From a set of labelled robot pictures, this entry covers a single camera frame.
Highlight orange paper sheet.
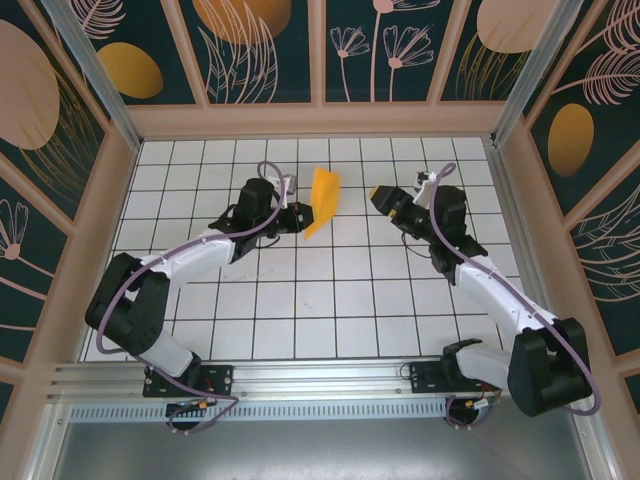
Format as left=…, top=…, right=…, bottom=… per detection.
left=303, top=168, right=343, bottom=243

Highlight grey metal sheet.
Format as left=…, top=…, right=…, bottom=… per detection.
left=47, top=422, right=599, bottom=480

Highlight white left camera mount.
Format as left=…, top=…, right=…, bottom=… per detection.
left=267, top=173, right=291, bottom=209

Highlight aluminium side rail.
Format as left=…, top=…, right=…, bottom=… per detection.
left=483, top=139, right=564, bottom=354

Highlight long aluminium mounting rail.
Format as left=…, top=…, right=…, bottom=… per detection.
left=47, top=353, right=599, bottom=402

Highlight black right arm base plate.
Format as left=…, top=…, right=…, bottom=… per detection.
left=408, top=360, right=500, bottom=396

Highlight aluminium frame post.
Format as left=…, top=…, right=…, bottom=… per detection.
left=39, top=0, right=145, bottom=151
left=491, top=0, right=597, bottom=147

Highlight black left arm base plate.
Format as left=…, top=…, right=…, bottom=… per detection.
left=143, top=363, right=236, bottom=399

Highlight small electronics board with wires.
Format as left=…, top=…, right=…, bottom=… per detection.
left=166, top=398, right=217, bottom=415
left=462, top=394, right=503, bottom=412

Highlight slotted grey cable duct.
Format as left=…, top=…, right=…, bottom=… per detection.
left=69, top=399, right=451, bottom=424

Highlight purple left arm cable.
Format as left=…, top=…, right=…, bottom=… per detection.
left=95, top=160, right=296, bottom=436

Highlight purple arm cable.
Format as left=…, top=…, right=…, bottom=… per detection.
left=429, top=162, right=601, bottom=431
left=95, top=160, right=296, bottom=436

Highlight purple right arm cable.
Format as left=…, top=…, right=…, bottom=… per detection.
left=429, top=162, right=601, bottom=431

